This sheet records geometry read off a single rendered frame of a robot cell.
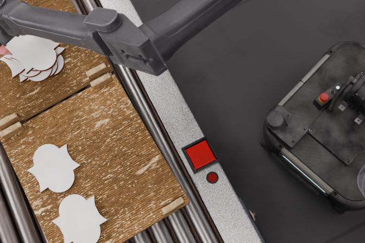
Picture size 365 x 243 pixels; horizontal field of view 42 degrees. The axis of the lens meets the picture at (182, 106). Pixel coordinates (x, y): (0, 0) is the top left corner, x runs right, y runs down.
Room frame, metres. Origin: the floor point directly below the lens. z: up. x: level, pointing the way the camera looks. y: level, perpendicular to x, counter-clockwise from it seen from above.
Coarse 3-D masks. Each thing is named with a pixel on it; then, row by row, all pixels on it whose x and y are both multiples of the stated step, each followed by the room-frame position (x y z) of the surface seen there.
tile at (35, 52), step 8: (16, 40) 0.68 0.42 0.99; (24, 40) 0.68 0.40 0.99; (32, 40) 0.67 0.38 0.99; (40, 40) 0.67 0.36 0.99; (48, 40) 0.67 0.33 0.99; (16, 48) 0.66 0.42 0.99; (24, 48) 0.65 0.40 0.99; (32, 48) 0.65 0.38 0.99; (40, 48) 0.64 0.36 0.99; (48, 48) 0.64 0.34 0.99; (16, 56) 0.63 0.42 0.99; (24, 56) 0.63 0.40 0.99; (32, 56) 0.62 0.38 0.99; (40, 56) 0.62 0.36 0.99; (48, 56) 0.62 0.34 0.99; (56, 56) 0.62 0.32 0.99; (24, 64) 0.60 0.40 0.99; (32, 64) 0.60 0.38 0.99; (40, 64) 0.60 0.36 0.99; (48, 64) 0.59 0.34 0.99
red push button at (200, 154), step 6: (198, 144) 0.33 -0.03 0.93; (204, 144) 0.33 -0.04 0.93; (186, 150) 0.32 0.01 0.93; (192, 150) 0.32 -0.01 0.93; (198, 150) 0.31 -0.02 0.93; (204, 150) 0.31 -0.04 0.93; (210, 150) 0.31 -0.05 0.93; (192, 156) 0.30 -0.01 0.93; (198, 156) 0.30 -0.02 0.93; (204, 156) 0.30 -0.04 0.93; (210, 156) 0.29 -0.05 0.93; (192, 162) 0.29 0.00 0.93; (198, 162) 0.28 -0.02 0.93; (204, 162) 0.28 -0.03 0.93; (210, 162) 0.28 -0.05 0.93; (198, 168) 0.27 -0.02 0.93
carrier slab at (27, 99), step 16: (32, 0) 0.84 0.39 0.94; (48, 0) 0.83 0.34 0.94; (64, 0) 0.82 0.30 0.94; (80, 48) 0.66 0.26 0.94; (0, 64) 0.64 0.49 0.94; (80, 64) 0.61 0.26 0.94; (96, 64) 0.60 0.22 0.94; (0, 80) 0.59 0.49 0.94; (16, 80) 0.59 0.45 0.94; (48, 80) 0.57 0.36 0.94; (64, 80) 0.57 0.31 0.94; (80, 80) 0.56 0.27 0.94; (0, 96) 0.55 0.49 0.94; (16, 96) 0.54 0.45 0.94; (32, 96) 0.53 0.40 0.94; (48, 96) 0.53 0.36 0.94; (64, 96) 0.52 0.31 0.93; (0, 112) 0.50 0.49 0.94; (16, 112) 0.49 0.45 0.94; (32, 112) 0.49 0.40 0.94
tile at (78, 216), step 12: (60, 204) 0.22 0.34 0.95; (72, 204) 0.22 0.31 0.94; (84, 204) 0.22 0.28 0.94; (60, 216) 0.19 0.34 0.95; (72, 216) 0.19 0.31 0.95; (84, 216) 0.19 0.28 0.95; (96, 216) 0.18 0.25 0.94; (60, 228) 0.17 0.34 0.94; (72, 228) 0.16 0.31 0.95; (84, 228) 0.16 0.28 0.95; (96, 228) 0.15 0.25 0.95; (72, 240) 0.13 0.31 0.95; (84, 240) 0.13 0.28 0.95; (96, 240) 0.12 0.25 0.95
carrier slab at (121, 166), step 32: (96, 96) 0.50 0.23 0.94; (32, 128) 0.44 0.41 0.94; (64, 128) 0.43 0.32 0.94; (96, 128) 0.41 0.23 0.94; (128, 128) 0.40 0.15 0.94; (32, 160) 0.35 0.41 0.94; (96, 160) 0.33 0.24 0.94; (128, 160) 0.31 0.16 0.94; (160, 160) 0.30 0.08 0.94; (32, 192) 0.27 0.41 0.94; (64, 192) 0.26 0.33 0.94; (96, 192) 0.24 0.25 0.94; (128, 192) 0.23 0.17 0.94; (160, 192) 0.22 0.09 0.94; (128, 224) 0.15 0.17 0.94
